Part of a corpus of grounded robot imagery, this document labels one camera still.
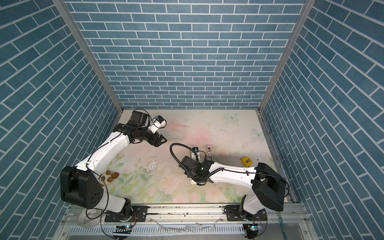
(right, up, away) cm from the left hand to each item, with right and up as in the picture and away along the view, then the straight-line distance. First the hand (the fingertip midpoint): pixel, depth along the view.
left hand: (161, 136), depth 84 cm
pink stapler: (+28, -13, +10) cm, 33 cm away
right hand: (+16, -18, -1) cm, 24 cm away
